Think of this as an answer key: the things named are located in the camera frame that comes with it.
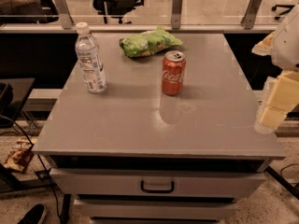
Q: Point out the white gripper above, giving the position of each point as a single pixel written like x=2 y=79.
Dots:
x=288 y=47

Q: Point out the red coke can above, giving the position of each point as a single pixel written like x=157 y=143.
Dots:
x=174 y=64

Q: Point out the clear plastic water bottle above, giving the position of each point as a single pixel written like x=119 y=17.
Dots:
x=89 y=60

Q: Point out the green chip bag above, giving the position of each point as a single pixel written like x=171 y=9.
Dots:
x=148 y=43

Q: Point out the grey drawer cabinet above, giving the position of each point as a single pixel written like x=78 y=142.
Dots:
x=101 y=146

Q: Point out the black side table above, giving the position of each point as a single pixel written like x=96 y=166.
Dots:
x=14 y=94

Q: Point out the crumpled snack bag on floor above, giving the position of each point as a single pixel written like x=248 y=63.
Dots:
x=19 y=156

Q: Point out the black shoe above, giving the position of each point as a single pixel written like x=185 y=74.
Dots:
x=35 y=215

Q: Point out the right metal bracket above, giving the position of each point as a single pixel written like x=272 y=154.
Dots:
x=249 y=18

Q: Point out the metal bracket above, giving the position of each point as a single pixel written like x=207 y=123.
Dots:
x=64 y=15
x=176 y=13
x=249 y=18

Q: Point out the middle metal bracket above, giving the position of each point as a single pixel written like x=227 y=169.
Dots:
x=176 y=13

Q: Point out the black drawer handle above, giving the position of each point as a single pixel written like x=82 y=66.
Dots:
x=157 y=188

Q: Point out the left metal bracket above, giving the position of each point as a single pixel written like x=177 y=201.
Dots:
x=64 y=15

